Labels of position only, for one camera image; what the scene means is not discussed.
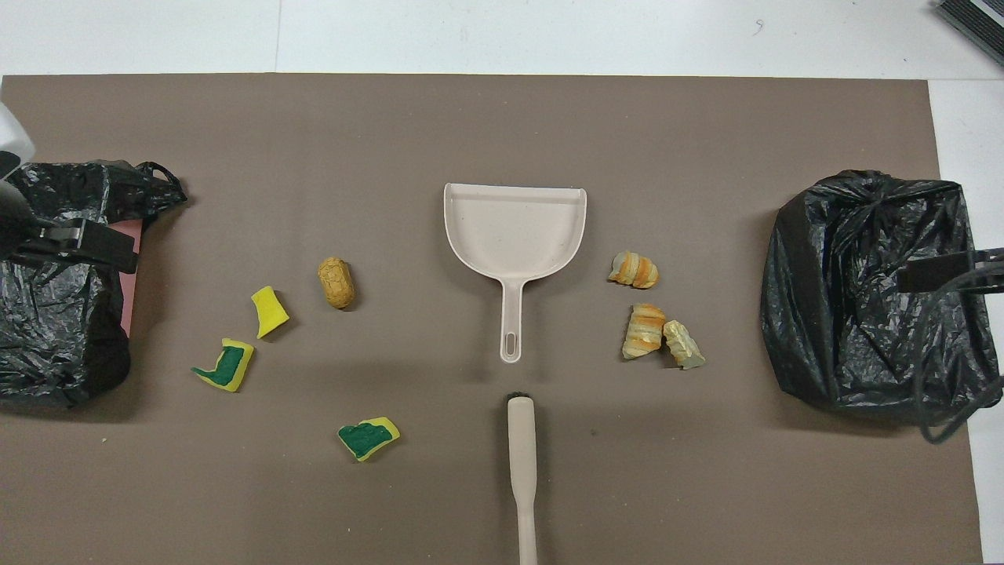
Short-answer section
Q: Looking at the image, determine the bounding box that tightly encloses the orange striped croissant piece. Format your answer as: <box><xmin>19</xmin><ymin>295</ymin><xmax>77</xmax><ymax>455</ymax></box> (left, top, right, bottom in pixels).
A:
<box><xmin>608</xmin><ymin>251</ymin><xmax>660</xmax><ymax>290</ymax></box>

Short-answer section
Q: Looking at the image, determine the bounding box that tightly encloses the grey striped device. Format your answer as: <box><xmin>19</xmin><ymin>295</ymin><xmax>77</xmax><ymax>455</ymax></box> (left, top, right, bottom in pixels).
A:
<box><xmin>933</xmin><ymin>0</ymin><xmax>1004</xmax><ymax>67</ymax></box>

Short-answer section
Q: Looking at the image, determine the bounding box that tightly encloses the black trash bag with handle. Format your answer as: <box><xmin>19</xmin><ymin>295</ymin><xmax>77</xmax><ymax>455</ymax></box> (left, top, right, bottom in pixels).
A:
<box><xmin>0</xmin><ymin>160</ymin><xmax>189</xmax><ymax>409</ymax></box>

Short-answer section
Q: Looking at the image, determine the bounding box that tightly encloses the long orange croissant piece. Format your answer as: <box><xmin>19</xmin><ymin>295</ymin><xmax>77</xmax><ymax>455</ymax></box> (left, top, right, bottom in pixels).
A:
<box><xmin>622</xmin><ymin>304</ymin><xmax>668</xmax><ymax>361</ymax></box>

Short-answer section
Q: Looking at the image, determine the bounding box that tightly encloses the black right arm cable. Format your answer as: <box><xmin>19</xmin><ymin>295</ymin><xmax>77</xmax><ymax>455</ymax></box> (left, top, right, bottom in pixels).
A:
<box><xmin>916</xmin><ymin>263</ymin><xmax>1004</xmax><ymax>444</ymax></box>

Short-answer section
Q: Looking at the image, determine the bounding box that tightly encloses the L-shaped yellow green sponge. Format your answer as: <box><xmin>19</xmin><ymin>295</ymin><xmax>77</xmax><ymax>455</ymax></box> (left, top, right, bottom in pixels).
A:
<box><xmin>191</xmin><ymin>338</ymin><xmax>255</xmax><ymax>393</ymax></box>

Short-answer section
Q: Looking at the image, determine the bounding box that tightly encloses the crumpled black trash bag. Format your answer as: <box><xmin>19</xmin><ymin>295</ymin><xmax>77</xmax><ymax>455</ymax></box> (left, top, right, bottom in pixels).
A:
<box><xmin>759</xmin><ymin>169</ymin><xmax>1003</xmax><ymax>428</ymax></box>

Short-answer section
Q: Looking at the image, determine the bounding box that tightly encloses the small yellow sponge piece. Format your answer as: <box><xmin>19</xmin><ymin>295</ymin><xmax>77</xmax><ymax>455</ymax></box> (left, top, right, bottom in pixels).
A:
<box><xmin>251</xmin><ymin>286</ymin><xmax>290</xmax><ymax>340</ymax></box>

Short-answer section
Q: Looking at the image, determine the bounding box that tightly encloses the brown table mat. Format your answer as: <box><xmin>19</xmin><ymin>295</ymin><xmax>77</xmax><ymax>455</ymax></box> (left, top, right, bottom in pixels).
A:
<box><xmin>0</xmin><ymin>73</ymin><xmax>985</xmax><ymax>565</ymax></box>

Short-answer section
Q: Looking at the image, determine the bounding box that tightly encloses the beige hand brush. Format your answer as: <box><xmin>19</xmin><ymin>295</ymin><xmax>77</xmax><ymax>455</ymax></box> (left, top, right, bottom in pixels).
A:
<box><xmin>506</xmin><ymin>391</ymin><xmax>540</xmax><ymax>565</ymax></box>

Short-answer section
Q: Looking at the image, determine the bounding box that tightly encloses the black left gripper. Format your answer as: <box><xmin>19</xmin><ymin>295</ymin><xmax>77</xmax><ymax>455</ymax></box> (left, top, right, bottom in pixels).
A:
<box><xmin>0</xmin><ymin>177</ymin><xmax>140</xmax><ymax>274</ymax></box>

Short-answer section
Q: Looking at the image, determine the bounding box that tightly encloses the pale croissant piece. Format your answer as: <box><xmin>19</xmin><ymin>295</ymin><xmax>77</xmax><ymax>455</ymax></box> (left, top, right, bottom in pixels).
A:
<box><xmin>664</xmin><ymin>320</ymin><xmax>706</xmax><ymax>370</ymax></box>

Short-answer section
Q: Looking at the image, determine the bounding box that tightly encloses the yellow green sponge piece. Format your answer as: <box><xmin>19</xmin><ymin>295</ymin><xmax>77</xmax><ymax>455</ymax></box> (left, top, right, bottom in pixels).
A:
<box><xmin>338</xmin><ymin>417</ymin><xmax>401</xmax><ymax>462</ymax></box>

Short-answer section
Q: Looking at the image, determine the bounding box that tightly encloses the pink bin box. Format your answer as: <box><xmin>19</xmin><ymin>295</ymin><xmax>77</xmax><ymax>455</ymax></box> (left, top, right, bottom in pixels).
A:
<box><xmin>118</xmin><ymin>220</ymin><xmax>144</xmax><ymax>338</ymax></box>

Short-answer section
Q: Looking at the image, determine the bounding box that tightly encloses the brown toy bread roll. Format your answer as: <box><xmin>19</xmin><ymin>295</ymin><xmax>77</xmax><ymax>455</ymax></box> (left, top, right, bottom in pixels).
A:
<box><xmin>318</xmin><ymin>257</ymin><xmax>356</xmax><ymax>311</ymax></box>

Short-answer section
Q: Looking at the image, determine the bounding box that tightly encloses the beige plastic dustpan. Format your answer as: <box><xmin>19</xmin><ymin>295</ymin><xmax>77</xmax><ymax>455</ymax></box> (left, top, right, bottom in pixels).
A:
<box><xmin>444</xmin><ymin>183</ymin><xmax>587</xmax><ymax>364</ymax></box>

